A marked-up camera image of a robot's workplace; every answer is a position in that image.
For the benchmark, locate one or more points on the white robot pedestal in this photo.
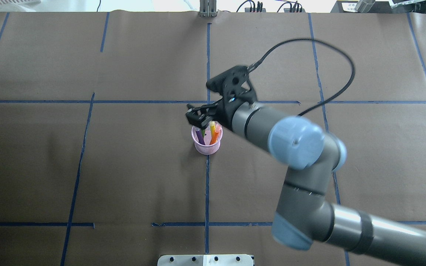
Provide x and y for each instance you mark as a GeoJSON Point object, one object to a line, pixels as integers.
{"type": "Point", "coordinates": [207, 260]}

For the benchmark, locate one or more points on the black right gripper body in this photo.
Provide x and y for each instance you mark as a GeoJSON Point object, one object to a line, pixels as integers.
{"type": "Point", "coordinates": [223, 115]}

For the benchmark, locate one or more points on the purple highlighter pen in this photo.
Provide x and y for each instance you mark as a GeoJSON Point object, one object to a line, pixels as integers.
{"type": "Point", "coordinates": [199, 136]}

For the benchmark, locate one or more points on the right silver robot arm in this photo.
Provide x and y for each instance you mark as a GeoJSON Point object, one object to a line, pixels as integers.
{"type": "Point", "coordinates": [303, 215]}

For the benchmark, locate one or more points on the pink mesh pen holder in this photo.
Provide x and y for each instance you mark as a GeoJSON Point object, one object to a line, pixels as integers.
{"type": "Point", "coordinates": [206, 149]}

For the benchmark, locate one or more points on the yellow highlighter pen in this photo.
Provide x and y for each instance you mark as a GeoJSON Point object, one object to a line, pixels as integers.
{"type": "Point", "coordinates": [212, 126]}

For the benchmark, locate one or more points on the metal cup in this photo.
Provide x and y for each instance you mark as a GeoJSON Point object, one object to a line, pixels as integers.
{"type": "Point", "coordinates": [364, 6]}

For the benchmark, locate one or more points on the orange highlighter pen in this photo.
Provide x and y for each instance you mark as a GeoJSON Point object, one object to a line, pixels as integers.
{"type": "Point", "coordinates": [218, 131]}

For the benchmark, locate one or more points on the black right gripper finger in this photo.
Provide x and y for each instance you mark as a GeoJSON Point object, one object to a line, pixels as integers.
{"type": "Point", "coordinates": [197, 118]}

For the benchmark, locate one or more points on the aluminium frame post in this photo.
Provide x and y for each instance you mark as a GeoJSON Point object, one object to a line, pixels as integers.
{"type": "Point", "coordinates": [208, 8]}

